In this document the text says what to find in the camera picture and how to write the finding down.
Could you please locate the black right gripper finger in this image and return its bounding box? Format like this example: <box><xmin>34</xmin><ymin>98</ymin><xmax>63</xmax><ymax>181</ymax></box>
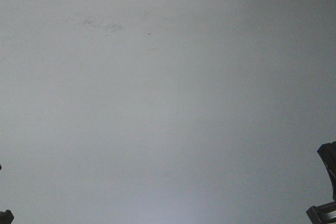
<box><xmin>317</xmin><ymin>142</ymin><xmax>335</xmax><ymax>200</ymax></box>
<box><xmin>306</xmin><ymin>202</ymin><xmax>335</xmax><ymax>224</ymax></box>

